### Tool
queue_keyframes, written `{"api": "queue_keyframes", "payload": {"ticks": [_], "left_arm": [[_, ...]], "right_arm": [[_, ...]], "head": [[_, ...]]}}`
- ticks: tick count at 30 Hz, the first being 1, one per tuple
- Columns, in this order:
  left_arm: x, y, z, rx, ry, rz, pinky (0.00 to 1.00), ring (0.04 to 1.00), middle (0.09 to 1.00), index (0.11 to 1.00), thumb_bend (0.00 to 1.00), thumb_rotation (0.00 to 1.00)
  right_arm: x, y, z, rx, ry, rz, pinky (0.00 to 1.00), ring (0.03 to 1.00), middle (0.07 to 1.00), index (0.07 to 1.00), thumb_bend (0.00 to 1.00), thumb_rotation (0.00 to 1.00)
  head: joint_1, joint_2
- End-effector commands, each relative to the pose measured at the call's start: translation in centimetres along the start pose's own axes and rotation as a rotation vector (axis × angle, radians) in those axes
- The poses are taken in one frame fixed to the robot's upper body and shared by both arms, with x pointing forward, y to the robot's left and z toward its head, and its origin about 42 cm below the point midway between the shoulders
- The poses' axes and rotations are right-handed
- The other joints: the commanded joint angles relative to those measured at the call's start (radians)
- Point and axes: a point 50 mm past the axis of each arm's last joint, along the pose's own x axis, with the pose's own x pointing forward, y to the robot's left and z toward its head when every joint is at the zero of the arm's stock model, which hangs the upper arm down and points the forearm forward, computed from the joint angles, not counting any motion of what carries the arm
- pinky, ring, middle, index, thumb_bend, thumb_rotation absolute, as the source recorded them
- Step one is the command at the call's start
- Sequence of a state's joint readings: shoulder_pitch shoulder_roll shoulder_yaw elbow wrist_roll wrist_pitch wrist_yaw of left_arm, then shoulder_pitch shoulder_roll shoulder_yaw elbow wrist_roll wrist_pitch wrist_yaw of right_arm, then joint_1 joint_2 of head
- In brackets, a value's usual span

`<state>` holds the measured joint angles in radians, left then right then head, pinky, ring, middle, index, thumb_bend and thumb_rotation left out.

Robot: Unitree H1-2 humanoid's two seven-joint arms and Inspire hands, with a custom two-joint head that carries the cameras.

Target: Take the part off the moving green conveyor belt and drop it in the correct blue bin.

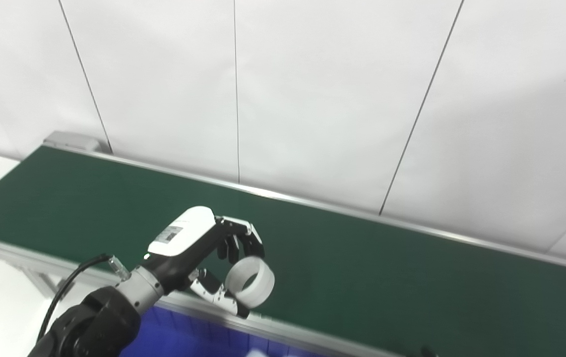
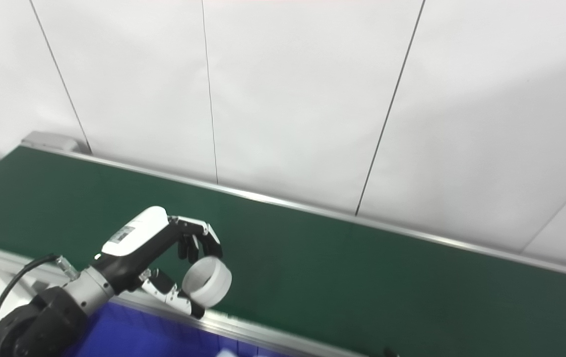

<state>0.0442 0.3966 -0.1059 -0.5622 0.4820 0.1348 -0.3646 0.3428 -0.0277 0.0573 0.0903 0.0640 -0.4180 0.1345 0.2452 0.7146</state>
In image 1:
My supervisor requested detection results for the blue bin with white rings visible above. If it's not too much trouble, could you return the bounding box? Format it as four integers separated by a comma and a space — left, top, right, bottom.
119, 305, 335, 357

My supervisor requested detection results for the aluminium conveyor leg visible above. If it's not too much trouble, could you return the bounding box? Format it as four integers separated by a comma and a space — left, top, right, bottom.
14, 264, 67, 299

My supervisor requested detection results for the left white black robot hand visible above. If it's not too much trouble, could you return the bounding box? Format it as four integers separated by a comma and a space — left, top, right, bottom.
143, 206, 266, 319

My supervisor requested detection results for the grey conveyor end cover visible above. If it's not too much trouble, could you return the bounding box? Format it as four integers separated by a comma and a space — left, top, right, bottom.
43, 131, 111, 154

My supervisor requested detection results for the green conveyor belt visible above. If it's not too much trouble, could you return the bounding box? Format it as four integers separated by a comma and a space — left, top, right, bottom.
0, 141, 566, 357
0, 145, 566, 357

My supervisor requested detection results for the white toothed plastic ring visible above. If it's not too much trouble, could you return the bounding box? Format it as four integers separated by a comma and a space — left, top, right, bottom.
224, 256, 276, 307

